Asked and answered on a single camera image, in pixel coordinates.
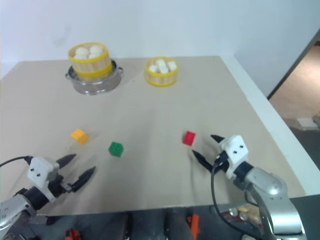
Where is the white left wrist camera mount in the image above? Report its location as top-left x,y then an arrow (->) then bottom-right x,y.
26,156 -> 61,202

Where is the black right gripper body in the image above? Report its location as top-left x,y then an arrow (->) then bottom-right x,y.
213,150 -> 230,174

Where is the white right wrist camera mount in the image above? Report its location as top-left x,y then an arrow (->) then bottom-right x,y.
219,135 -> 250,180

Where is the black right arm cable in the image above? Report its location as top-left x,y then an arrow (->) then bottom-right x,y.
210,154 -> 267,240

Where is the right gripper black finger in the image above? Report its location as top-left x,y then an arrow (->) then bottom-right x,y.
191,149 -> 215,174
210,134 -> 226,145

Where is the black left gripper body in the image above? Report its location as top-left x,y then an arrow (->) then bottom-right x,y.
47,174 -> 75,199

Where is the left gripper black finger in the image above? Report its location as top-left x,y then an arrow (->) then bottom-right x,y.
55,153 -> 77,169
71,166 -> 97,193

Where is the green cube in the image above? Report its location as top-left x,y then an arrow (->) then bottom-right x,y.
107,141 -> 125,158

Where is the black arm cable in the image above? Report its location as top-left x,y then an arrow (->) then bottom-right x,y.
210,154 -> 267,240
0,155 -> 33,168

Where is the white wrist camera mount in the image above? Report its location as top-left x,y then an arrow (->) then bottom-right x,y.
219,135 -> 250,180
26,156 -> 61,202

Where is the white table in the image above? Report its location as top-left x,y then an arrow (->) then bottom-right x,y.
219,55 -> 320,200

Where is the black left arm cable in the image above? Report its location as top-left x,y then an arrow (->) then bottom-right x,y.
0,155 -> 33,168

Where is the red cube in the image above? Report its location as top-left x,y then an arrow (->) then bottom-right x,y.
182,130 -> 197,146

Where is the clear bag of items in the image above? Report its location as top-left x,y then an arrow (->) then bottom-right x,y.
221,203 -> 265,229

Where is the metal steamer pot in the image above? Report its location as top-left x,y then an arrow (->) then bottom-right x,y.
65,59 -> 125,96

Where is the tall yellow-rimmed bamboo steamer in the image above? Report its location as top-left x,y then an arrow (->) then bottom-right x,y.
67,41 -> 113,82

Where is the white box on floor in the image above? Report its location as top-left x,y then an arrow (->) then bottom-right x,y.
295,116 -> 317,130

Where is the yellow cube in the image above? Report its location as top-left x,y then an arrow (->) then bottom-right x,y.
70,128 -> 90,145

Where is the short yellow-rimmed bamboo steamer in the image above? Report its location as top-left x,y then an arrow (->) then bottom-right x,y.
144,56 -> 180,87

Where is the beige table cloth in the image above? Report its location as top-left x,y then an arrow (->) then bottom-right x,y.
0,55 -> 307,217

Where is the orange plastic clamp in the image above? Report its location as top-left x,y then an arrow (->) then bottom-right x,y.
187,213 -> 202,240
64,228 -> 83,240

